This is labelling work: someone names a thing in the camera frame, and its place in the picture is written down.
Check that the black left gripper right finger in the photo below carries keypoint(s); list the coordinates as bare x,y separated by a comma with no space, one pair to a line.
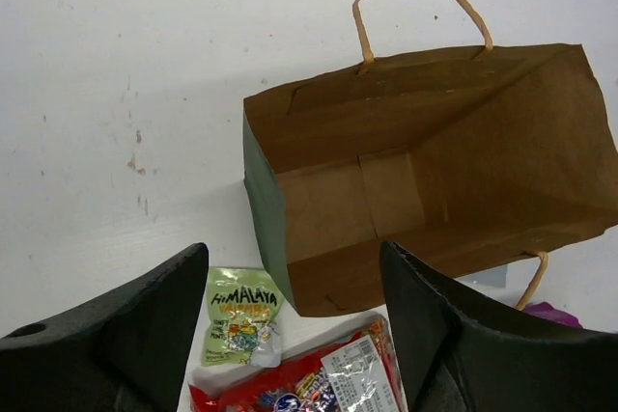
459,350

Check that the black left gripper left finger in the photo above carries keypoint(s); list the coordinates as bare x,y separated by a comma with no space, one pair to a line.
125,350

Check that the red candy snack bag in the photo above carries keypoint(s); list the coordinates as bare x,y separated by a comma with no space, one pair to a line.
357,372

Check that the green Himalaya mints packet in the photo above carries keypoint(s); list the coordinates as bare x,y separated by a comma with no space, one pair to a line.
243,305

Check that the green and brown paper bag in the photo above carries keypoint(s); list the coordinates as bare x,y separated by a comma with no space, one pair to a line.
470,157

